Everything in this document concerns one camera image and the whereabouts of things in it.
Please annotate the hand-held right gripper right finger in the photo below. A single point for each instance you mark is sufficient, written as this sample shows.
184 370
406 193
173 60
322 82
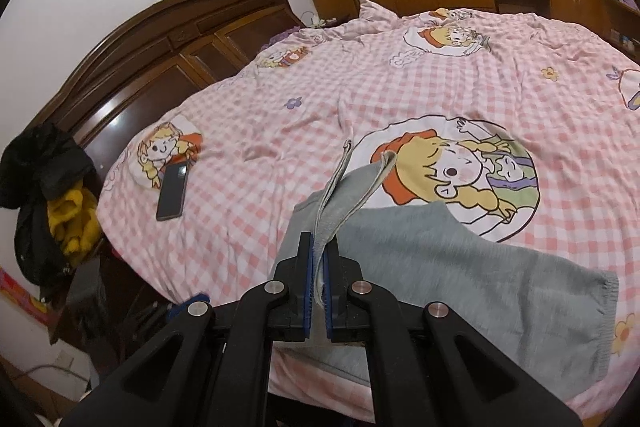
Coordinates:
329 302

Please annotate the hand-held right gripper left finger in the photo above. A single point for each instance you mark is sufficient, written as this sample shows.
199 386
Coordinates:
309 292

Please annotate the grey pants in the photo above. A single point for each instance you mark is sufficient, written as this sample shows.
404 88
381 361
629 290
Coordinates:
425 267

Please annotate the pink checked cartoon blanket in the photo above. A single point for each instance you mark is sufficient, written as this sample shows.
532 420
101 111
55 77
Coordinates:
300 132

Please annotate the black smartphone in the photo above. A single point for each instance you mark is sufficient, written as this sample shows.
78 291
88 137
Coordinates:
172 192

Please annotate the yellow fleece garment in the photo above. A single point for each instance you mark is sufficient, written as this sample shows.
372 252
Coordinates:
72 222

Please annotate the dark wooden headboard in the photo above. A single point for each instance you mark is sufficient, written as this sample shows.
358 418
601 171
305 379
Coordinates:
150 52

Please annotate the black jacket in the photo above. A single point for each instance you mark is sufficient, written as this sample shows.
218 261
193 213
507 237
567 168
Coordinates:
40 162

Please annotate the red wall paper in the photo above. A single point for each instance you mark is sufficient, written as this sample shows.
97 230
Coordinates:
22 297

